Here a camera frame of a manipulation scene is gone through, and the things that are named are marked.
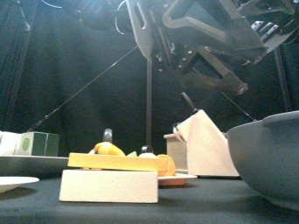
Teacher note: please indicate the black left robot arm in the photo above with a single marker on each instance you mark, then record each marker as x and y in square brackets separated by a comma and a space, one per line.
[97, 13]

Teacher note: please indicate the orange toy fruit half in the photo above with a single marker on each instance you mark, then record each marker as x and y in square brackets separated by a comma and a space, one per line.
[170, 166]

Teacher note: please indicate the grey bowl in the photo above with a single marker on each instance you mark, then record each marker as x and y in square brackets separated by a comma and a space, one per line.
[268, 160]

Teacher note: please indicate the black round knob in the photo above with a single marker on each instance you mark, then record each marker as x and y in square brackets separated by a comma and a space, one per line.
[147, 149]

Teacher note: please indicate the white toy food piece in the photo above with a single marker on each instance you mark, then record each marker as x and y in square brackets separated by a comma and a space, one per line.
[147, 155]

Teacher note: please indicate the green toy fruit piece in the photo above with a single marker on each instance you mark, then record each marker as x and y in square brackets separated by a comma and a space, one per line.
[132, 154]

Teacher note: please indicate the small wooden plate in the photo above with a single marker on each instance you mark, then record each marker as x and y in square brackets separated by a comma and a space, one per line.
[176, 179]

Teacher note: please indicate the orange yellow toy fruit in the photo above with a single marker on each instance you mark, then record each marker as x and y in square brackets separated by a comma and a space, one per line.
[108, 149]

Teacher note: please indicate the yellow wooden board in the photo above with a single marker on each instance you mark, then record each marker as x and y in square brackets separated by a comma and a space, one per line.
[116, 162]

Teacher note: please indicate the green toy box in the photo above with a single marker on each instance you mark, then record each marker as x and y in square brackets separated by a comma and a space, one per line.
[39, 144]

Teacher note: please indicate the light wooden block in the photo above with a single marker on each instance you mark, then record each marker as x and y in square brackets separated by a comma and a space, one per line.
[108, 186]

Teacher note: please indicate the white toy box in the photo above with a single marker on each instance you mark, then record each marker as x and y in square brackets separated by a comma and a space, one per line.
[7, 143]

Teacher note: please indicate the grey flat tray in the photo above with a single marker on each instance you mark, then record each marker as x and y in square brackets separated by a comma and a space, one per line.
[31, 166]

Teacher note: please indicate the white plate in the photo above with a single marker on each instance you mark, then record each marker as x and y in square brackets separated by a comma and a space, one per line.
[13, 183]

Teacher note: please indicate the vertical metal frame pole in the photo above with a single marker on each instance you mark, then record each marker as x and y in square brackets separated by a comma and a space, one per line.
[148, 110]
[280, 81]

